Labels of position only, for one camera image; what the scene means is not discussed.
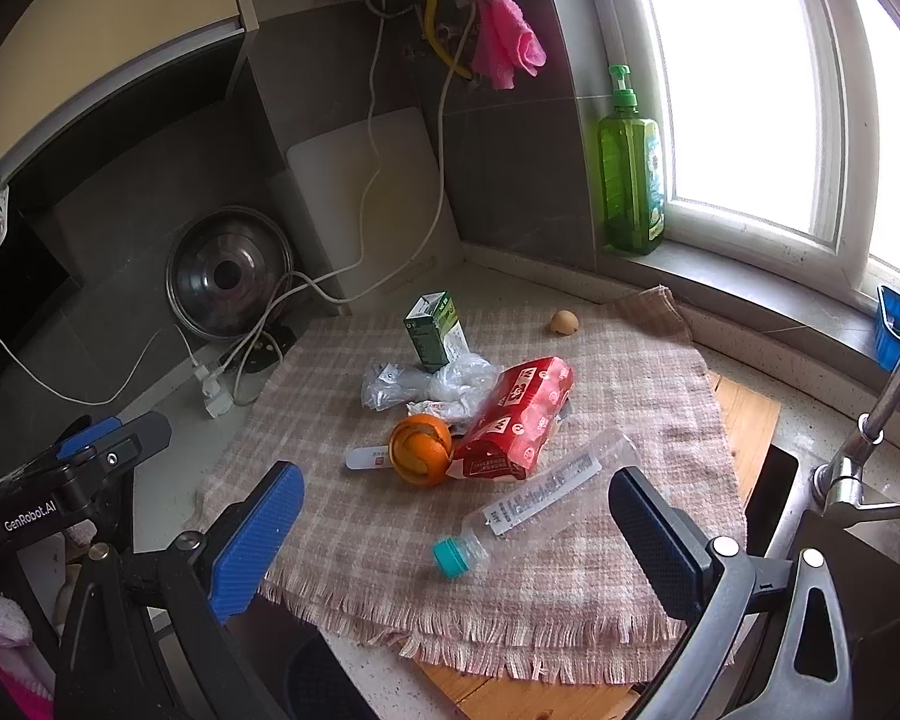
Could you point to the brown egg shell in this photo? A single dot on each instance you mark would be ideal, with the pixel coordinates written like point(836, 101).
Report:
point(564, 323)

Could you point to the green milk carton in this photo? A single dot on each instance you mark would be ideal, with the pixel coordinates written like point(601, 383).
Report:
point(435, 330)

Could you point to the pink plaid cloth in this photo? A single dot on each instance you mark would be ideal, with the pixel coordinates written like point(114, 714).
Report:
point(358, 561)

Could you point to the clear plastic bag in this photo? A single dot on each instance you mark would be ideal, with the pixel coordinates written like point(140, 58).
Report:
point(454, 394)

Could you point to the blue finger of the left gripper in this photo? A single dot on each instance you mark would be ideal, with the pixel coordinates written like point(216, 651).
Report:
point(72, 445)

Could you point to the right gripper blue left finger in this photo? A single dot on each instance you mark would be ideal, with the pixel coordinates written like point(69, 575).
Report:
point(246, 537)

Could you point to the chrome sink faucet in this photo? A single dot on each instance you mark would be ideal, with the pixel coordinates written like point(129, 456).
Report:
point(838, 484)

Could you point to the white power strip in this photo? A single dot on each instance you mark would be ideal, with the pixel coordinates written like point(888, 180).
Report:
point(216, 396)

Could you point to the steel pot lid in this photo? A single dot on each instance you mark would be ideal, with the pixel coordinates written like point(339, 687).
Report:
point(222, 270)

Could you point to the blue sponge holder basket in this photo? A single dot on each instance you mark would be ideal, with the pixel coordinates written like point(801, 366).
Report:
point(887, 328)

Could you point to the red snack bag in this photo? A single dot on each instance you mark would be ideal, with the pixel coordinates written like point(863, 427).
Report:
point(514, 422)

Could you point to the clear plastic water bottle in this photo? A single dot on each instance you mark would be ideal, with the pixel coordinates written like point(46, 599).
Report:
point(525, 519)

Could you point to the orange peel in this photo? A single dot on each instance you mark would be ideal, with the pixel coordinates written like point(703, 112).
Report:
point(420, 450)

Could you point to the left hand in glove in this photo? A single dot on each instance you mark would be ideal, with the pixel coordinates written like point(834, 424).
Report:
point(17, 677)

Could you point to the wooden board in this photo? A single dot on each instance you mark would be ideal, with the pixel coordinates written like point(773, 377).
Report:
point(578, 617)

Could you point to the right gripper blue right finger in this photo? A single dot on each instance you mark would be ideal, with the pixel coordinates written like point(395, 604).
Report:
point(670, 549)

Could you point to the pink hanging rag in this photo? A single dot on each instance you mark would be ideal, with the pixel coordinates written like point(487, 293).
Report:
point(506, 44)

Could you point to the green dish soap bottle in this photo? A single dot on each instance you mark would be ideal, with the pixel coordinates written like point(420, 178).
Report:
point(632, 171)

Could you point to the white cutting board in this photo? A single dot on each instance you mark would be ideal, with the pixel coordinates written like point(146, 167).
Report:
point(370, 192)

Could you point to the black dish with scraps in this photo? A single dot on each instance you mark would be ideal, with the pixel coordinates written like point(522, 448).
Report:
point(274, 341)

